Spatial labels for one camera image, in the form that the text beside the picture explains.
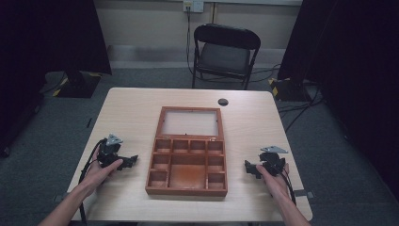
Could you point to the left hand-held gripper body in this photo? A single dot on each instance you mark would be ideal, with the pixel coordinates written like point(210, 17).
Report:
point(109, 153)

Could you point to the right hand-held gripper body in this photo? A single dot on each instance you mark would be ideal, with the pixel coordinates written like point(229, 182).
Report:
point(272, 160)

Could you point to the wooden compartment box with lid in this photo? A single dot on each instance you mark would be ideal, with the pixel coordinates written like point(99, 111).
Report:
point(188, 153)

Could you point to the person's right hand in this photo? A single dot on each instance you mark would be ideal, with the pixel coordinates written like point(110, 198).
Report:
point(274, 184)

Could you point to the person's left hand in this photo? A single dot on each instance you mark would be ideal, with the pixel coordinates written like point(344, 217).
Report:
point(99, 174)

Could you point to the black floor tape strip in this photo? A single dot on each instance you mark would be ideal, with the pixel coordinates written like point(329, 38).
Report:
point(89, 122)

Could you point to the black stand base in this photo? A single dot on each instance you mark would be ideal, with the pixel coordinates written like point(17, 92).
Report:
point(78, 85)
point(288, 89)

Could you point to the black curtain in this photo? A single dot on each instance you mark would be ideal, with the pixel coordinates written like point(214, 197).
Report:
point(37, 47)
point(351, 78)

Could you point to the black folding chair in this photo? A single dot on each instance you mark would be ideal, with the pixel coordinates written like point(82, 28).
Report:
point(225, 53)

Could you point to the grey table bracket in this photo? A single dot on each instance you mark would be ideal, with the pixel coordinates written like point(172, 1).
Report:
point(58, 197)
point(306, 193)

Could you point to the white wall socket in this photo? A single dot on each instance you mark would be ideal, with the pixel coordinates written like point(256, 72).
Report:
point(193, 6)

